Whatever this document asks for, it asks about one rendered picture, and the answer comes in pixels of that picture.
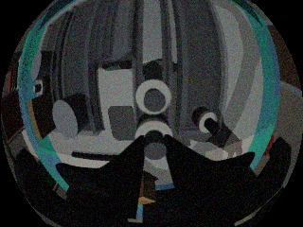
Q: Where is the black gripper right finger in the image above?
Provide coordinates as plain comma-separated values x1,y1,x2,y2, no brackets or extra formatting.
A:
164,135,255,216

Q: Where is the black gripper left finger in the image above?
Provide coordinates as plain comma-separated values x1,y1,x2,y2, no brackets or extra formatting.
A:
56,135,145,219

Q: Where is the tan rectangular block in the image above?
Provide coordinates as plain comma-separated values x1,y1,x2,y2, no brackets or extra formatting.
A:
27,92,57,140

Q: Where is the black flat bar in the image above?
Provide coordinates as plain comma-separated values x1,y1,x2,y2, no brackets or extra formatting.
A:
72,152,117,162

